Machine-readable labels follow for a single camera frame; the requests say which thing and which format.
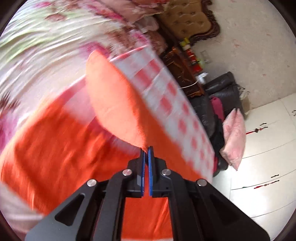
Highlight orange fleece pants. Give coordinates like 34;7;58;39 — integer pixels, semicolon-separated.
0;49;204;240

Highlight red white checkered tablecloth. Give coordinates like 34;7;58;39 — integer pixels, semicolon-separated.
61;45;214;181

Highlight pink floral pillow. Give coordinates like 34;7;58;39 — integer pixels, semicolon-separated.
220;108;246;171

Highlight maroon cushion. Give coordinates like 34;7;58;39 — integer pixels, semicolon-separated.
210;96;225;122

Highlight red tassel ornament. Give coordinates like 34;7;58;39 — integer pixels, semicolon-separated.
246;123;268;135

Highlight dark wooden nightstand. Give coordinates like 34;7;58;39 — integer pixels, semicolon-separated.
160;47;205;99

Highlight black leather armchair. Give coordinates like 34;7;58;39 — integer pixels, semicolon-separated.
189;72;244;176

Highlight red box on nightstand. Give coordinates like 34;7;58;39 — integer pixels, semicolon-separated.
185;48;203;74

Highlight floral bed sheet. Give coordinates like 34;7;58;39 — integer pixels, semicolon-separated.
1;1;166;148

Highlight floral folded quilt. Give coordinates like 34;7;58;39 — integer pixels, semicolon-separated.
100;0;170;23

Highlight tufted tan headboard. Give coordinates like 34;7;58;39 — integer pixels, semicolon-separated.
158;0;220;45

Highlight white charging cable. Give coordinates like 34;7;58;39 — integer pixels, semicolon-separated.
179;72;209;90

